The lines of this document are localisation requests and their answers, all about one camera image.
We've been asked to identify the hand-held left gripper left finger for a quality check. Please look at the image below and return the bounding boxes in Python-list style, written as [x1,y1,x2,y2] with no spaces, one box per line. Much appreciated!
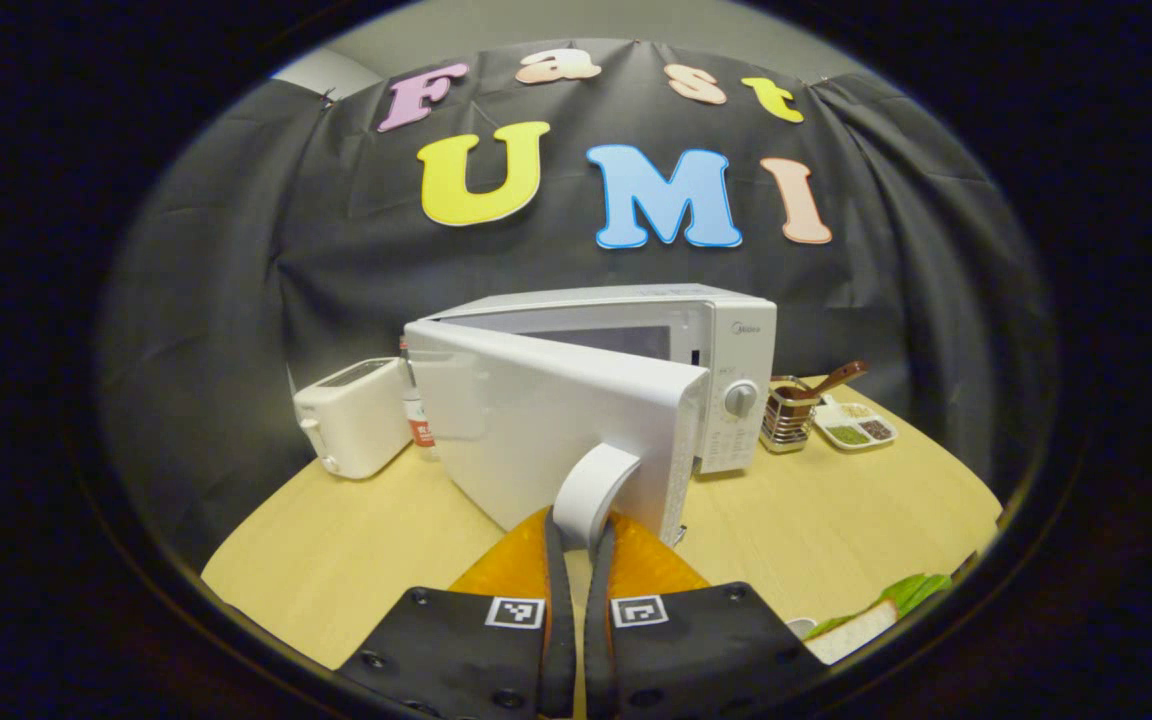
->
[336,508,577,720]

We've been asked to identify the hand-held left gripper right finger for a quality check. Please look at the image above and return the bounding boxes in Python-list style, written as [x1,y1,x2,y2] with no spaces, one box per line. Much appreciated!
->
[584,515,827,720]

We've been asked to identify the white microwave oven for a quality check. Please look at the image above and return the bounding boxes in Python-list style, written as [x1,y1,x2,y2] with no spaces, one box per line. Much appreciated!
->
[404,284,777,551]

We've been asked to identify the bread and lettuce sandwich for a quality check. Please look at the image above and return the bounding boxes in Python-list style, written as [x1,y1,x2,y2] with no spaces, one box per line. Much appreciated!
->
[804,573,953,666]

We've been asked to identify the clear bottle with red label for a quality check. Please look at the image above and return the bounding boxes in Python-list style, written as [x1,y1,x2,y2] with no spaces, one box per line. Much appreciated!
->
[400,340,436,462]

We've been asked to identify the white toaster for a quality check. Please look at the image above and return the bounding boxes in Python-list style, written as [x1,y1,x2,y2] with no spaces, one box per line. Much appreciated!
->
[293,357,415,481]

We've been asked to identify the white divided dish of beans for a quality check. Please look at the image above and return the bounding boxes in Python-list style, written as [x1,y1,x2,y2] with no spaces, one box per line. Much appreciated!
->
[814,400,899,452]

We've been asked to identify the brown wooden spoon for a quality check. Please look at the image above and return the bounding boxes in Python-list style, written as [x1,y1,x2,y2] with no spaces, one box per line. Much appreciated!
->
[781,360,870,402]

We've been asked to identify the black backdrop cloth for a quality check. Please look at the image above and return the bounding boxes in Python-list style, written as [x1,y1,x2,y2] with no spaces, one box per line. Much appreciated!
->
[101,40,1057,571]

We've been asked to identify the metal wire utensil holder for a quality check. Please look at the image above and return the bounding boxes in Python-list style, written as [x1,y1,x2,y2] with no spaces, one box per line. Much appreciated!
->
[760,376,823,454]

